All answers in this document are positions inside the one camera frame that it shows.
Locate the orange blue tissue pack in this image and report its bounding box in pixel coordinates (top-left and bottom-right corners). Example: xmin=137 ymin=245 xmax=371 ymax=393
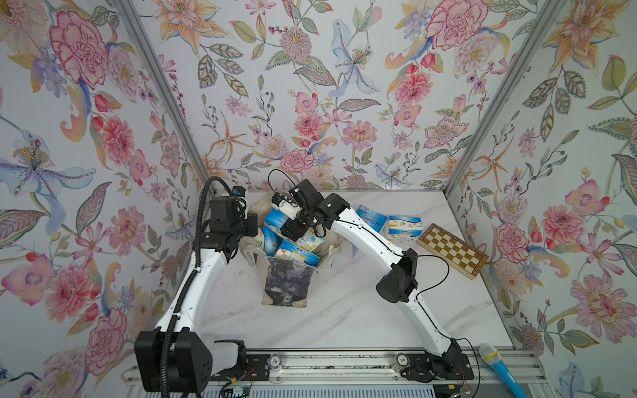
xmin=275 ymin=240 xmax=321 ymax=267

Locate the blue tissue pack edge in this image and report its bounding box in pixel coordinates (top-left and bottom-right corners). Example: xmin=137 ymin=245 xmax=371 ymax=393
xmin=265 ymin=209 xmax=289 ymax=231

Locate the blue microphone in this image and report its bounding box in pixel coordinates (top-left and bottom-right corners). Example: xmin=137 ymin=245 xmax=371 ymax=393
xmin=479 ymin=344 xmax=528 ymax=398

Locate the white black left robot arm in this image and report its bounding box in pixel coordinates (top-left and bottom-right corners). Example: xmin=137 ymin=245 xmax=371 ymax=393
xmin=134 ymin=213 xmax=259 ymax=397

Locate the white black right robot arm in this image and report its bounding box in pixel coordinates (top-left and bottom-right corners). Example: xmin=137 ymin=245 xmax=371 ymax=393
xmin=271 ymin=180 xmax=464 ymax=371

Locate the cream canvas tote bag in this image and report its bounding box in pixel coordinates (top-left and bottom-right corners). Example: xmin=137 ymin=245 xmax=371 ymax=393
xmin=239 ymin=193 xmax=343 ymax=308

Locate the wooden chess board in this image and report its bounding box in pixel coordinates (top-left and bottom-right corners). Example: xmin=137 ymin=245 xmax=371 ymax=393
xmin=416 ymin=223 xmax=488 ymax=280

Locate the metal base rail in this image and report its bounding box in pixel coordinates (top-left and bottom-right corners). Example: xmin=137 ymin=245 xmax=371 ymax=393
xmin=123 ymin=347 xmax=553 ymax=398

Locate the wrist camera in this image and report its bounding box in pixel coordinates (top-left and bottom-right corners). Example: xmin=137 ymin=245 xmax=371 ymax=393
xmin=271 ymin=193 xmax=301 ymax=220
xmin=232 ymin=186 xmax=247 ymax=211

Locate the blue barcode tissue pack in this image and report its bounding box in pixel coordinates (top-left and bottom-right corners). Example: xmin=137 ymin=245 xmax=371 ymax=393
xmin=356 ymin=205 xmax=388 ymax=232

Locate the blue white floral tissue pack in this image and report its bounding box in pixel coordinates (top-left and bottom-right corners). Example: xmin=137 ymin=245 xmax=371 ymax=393
xmin=386 ymin=216 xmax=423 ymax=242

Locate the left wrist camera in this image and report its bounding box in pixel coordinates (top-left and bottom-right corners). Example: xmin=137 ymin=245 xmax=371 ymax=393
xmin=232 ymin=186 xmax=247 ymax=211

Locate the black corrugated cable conduit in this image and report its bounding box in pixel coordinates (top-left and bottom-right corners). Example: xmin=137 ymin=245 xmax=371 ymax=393
xmin=158 ymin=176 xmax=235 ymax=398

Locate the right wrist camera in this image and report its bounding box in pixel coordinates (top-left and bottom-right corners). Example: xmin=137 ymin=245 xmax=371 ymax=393
xmin=271 ymin=193 xmax=301 ymax=220

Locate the green cartoon tissue pack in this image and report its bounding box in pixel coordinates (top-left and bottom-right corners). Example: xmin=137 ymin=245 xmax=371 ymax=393
xmin=296 ymin=228 xmax=325 ymax=252

